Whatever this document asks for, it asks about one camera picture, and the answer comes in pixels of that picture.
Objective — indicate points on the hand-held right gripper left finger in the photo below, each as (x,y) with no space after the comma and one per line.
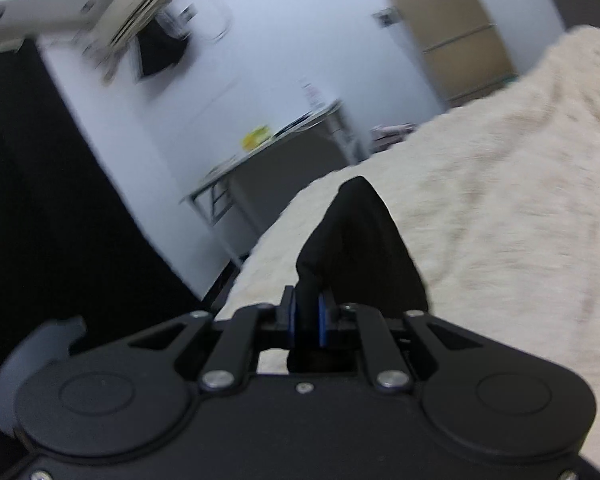
(289,320)

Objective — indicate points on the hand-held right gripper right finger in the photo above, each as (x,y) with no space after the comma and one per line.
(326,320)

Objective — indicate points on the black pants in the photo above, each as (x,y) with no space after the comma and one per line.
(360,250)

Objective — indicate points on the grey folding table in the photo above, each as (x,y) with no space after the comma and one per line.
(270,180)

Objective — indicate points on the yellow container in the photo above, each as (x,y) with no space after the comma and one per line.
(255,138)

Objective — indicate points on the black device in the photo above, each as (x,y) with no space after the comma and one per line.
(295,125)

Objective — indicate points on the pink white appliance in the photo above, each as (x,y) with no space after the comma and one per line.
(390,134)

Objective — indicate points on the cream fluffy blanket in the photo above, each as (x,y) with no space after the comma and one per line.
(505,210)

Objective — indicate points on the clear pump bottle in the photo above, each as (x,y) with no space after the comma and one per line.
(310,92)

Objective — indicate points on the black curtain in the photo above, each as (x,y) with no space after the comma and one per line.
(55,210)

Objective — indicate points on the black white-striped shorts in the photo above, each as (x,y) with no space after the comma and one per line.
(160,52)

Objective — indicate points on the golden brown fridge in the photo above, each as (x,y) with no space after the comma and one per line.
(455,25)

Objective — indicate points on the grey wall socket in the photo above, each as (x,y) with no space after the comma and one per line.
(386,17)

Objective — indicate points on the beige wall air conditioner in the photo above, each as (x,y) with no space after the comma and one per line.
(135,5)

